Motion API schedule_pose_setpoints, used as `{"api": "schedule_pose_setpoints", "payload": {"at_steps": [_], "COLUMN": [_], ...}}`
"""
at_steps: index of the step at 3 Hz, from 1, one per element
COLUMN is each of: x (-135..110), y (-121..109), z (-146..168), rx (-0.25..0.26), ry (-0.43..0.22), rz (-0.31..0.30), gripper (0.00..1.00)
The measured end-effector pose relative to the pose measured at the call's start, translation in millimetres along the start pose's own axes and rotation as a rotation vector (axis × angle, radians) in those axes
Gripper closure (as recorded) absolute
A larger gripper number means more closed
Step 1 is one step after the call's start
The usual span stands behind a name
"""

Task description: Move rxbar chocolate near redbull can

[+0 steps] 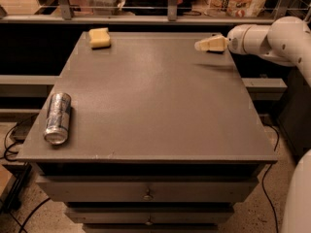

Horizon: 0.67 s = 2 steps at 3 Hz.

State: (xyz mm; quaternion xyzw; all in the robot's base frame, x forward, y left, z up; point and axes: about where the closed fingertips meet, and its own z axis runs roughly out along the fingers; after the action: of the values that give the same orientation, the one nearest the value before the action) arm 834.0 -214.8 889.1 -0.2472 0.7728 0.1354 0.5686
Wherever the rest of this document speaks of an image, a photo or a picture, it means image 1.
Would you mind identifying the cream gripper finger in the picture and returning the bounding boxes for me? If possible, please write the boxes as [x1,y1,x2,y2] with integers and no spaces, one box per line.
[194,35,228,51]

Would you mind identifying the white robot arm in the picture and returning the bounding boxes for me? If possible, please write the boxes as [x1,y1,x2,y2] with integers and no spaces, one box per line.
[194,17,311,233]

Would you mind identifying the silver blue redbull can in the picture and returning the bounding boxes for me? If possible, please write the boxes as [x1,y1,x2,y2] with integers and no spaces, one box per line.
[44,92,71,146]

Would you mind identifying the grey metal railing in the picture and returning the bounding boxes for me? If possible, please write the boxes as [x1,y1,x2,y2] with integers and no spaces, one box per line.
[0,0,311,25]

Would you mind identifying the grey drawer cabinet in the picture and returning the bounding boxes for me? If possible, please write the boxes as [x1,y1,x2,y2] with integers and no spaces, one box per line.
[18,32,276,233]

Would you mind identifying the yellow sponge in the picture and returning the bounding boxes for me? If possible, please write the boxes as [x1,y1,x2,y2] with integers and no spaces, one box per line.
[88,28,111,49]

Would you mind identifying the top drawer metal knob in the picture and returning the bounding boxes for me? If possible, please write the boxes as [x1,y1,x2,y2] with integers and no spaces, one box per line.
[143,188,154,201]

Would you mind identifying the drawer metal knob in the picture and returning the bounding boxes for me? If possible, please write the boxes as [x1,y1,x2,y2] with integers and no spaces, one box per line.
[145,216,154,226]
[143,188,154,201]

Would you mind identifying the black bag behind rail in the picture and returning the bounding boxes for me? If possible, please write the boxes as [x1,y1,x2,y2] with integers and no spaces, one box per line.
[122,0,195,16]

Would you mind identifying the black cable right floor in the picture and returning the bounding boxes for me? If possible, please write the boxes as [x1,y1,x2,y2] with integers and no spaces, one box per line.
[260,123,281,233]

